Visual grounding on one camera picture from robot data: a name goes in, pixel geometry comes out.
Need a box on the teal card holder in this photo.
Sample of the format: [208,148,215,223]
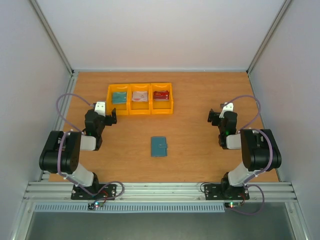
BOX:
[151,136,168,158]

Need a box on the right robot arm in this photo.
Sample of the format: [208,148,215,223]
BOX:
[201,109,282,201]

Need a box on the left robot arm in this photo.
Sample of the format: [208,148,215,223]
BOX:
[39,108,117,199]

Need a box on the teal cards stack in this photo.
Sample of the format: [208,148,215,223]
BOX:
[111,91,127,105]

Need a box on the white pink cards stack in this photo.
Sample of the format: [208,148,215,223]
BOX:
[131,91,149,102]

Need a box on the red cards stack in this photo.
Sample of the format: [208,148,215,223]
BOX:
[153,90,170,102]

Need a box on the left yellow bin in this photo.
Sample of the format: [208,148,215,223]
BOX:
[106,84,130,116]

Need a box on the yellow bin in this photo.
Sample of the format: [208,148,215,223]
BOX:
[106,84,130,116]
[150,82,174,115]
[129,83,151,115]

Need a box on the middle yellow bin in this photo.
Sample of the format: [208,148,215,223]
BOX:
[129,83,151,115]

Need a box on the right yellow bin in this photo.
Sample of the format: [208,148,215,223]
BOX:
[150,82,174,115]

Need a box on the left circuit board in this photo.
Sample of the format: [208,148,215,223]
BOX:
[87,202,104,211]

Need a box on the circuit board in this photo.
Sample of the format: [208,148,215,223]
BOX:
[224,201,244,209]
[87,202,104,211]

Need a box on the right circuit board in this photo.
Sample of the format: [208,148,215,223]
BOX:
[224,201,244,209]

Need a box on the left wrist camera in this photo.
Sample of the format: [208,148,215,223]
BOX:
[94,101,106,117]

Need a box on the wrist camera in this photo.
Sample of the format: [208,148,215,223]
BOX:
[219,102,234,119]
[94,101,106,117]

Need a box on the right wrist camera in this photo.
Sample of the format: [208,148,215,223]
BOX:
[219,102,234,119]

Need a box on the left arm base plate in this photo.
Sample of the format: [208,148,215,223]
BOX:
[70,183,117,201]

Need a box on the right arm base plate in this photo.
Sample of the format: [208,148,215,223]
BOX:
[203,183,250,201]

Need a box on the aluminium front rail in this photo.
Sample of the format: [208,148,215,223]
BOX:
[23,181,298,203]

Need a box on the grey slotted cable duct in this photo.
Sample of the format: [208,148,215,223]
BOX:
[34,202,225,214]

